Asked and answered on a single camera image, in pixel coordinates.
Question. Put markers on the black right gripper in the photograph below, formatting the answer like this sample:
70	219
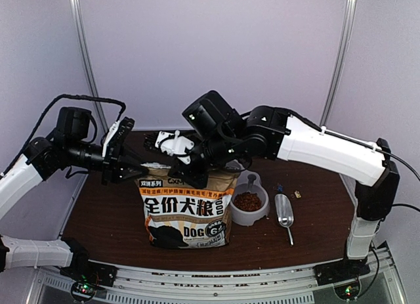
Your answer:
199	179

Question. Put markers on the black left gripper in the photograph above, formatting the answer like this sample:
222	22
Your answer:
112	167

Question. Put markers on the dog food bag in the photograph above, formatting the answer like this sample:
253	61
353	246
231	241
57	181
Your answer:
178	216

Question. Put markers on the metal scoop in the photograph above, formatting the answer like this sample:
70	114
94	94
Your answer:
284	213

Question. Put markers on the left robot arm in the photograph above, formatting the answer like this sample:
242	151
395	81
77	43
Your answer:
65	147

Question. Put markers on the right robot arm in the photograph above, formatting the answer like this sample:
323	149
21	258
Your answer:
280	133

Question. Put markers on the grey double pet bowl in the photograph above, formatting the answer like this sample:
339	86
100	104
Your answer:
249	181

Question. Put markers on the brown dog kibble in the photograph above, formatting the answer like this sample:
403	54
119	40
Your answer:
248	202

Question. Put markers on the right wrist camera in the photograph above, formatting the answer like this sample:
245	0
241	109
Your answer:
173	144

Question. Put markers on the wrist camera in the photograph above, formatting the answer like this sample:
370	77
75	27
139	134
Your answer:
173	144
117	134

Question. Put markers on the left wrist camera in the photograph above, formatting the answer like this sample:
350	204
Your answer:
117	134

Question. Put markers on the front aluminium rail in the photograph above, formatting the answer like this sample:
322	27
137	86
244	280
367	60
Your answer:
296	284

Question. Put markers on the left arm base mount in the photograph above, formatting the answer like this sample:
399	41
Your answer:
91	281

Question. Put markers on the left aluminium frame post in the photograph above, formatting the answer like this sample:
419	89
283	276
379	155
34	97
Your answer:
75	7

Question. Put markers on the aluminium frame post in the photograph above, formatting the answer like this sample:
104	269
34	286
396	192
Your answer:
346	33
75	7

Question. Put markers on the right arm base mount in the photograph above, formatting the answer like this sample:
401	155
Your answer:
344	276

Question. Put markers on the right aluminium frame post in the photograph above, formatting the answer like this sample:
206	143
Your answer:
346	33

